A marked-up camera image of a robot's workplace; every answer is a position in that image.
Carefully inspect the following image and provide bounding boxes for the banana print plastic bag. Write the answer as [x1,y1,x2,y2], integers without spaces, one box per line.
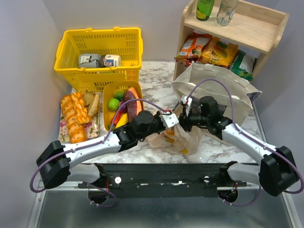
[145,124,202,155]

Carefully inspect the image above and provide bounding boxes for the beige canvas tote bag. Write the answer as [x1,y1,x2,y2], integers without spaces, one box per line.
[172,63,262,125]

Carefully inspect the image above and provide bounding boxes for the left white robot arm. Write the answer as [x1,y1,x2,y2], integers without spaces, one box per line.
[36,111,179,189]

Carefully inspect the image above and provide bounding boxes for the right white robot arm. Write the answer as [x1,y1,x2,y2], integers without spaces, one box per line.
[179,96,300,196]

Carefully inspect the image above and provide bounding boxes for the yellow food tray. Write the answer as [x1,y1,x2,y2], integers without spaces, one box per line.
[103,81,143,131]

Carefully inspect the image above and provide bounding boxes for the red toy pepper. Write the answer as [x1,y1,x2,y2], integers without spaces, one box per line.
[111,109,124,125]

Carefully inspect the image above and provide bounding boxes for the green toy fruit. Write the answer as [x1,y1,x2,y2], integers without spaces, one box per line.
[107,98,120,111]
[113,90,125,101]

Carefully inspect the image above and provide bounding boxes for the red snack bag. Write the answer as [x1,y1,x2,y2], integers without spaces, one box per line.
[174,57,198,67]

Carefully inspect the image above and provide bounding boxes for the brown toy bread slices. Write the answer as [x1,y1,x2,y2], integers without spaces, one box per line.
[84,92,100,118]

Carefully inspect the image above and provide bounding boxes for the braided orange toy bread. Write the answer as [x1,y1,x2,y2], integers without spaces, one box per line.
[71,92,90,124]

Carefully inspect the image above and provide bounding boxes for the orange snack bag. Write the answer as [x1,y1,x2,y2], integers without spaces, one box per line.
[177,32,212,59]

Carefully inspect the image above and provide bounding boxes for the yellow chips bag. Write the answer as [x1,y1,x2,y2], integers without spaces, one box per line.
[199,37,238,67]

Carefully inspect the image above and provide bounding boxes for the toy bread loaf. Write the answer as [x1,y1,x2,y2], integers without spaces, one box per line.
[60,95,87,143]

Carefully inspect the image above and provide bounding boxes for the green snack bag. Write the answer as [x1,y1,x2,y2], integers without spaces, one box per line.
[229,50,256,81]

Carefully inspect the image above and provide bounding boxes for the brown milk carton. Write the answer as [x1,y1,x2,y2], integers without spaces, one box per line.
[100,55,121,68]

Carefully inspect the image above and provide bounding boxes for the yellow plastic shopping basket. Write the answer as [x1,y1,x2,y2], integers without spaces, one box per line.
[54,27,143,92]

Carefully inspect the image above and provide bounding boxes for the grey wrapped package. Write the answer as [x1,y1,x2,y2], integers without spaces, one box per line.
[78,53,101,68]

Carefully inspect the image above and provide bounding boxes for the green glass bottle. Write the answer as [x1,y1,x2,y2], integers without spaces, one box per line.
[196,0,214,21]

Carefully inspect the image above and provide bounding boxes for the wooden shelf unit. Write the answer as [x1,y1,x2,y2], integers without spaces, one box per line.
[177,0,289,77]

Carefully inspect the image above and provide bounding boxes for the clear plastic bottle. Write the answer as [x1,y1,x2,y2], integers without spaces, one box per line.
[216,0,239,26]

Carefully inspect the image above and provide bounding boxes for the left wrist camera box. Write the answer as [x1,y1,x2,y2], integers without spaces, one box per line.
[160,111,179,129]

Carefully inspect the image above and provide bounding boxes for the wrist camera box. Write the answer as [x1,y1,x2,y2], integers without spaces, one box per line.
[160,111,179,129]
[181,95,192,116]

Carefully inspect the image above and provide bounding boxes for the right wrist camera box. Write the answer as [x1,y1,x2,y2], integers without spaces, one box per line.
[181,95,192,116]

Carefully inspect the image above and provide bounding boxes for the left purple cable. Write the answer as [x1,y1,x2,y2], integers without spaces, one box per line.
[29,98,171,193]

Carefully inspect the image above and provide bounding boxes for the purple cable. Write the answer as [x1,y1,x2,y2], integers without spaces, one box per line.
[189,78,304,194]
[29,98,171,193]

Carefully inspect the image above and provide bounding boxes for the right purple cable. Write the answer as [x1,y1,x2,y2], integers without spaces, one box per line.
[189,78,304,194]

